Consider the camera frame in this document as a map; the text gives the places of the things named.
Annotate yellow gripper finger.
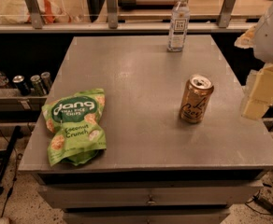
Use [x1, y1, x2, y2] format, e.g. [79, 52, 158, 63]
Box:
[234, 25, 256, 49]
[240, 63, 273, 120]

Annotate clear plastic water bottle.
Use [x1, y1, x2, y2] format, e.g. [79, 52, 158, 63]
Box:
[167, 0, 190, 52]

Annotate orange soda can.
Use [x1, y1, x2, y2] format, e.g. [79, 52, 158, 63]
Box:
[180, 74, 214, 123]

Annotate black power adapter on floor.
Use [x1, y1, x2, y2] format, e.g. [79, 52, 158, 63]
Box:
[254, 196, 273, 215]

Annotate grey drawer cabinet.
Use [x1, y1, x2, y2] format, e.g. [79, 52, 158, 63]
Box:
[38, 180, 262, 224]

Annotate metal drawer knob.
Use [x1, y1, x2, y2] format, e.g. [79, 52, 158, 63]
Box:
[146, 195, 156, 206]

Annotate green rice chips bag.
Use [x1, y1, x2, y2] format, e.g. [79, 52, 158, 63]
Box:
[42, 89, 107, 166]

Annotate dark can right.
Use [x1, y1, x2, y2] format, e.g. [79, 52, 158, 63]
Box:
[41, 72, 52, 92]

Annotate dark can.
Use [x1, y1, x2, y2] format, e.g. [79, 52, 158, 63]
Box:
[12, 75, 31, 96]
[41, 72, 52, 92]

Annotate green can middle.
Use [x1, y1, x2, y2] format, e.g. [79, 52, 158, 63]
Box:
[30, 75, 47, 96]

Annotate dark can left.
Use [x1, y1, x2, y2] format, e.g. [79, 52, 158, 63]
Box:
[12, 75, 31, 96]

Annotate orange white bag behind glass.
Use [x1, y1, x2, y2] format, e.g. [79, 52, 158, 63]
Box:
[0, 0, 72, 24]

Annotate low grey shelf left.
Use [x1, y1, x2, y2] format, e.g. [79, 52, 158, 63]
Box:
[0, 90, 47, 112]

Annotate black stand leg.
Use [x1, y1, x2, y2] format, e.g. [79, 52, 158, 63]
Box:
[0, 126, 22, 195]

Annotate right metal bracket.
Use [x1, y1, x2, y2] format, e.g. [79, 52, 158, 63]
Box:
[217, 0, 236, 28]

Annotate metal bracket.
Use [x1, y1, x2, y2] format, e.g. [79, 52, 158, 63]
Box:
[107, 0, 118, 29]
[24, 0, 44, 29]
[217, 0, 236, 28]

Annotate middle metal bracket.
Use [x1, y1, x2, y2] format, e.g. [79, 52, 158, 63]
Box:
[107, 0, 118, 29]

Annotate left metal bracket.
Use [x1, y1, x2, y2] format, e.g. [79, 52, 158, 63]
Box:
[24, 0, 44, 29]

